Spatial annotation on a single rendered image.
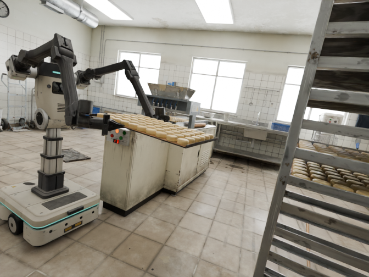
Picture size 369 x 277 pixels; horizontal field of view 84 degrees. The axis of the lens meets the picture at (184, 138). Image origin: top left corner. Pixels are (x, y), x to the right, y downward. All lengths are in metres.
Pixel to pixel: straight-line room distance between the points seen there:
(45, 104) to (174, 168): 1.44
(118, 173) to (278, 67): 4.42
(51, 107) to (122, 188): 0.88
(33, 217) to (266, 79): 4.92
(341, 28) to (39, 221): 1.81
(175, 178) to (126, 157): 0.80
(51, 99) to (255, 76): 4.49
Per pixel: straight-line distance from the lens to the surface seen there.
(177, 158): 2.41
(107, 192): 2.15
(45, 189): 1.98
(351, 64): 0.74
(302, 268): 0.85
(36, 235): 1.80
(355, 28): 0.76
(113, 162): 2.01
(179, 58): 5.82
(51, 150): 1.88
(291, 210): 0.77
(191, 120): 2.40
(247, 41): 5.57
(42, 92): 1.77
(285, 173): 0.70
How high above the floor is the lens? 1.15
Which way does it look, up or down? 10 degrees down
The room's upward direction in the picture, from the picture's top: 9 degrees clockwise
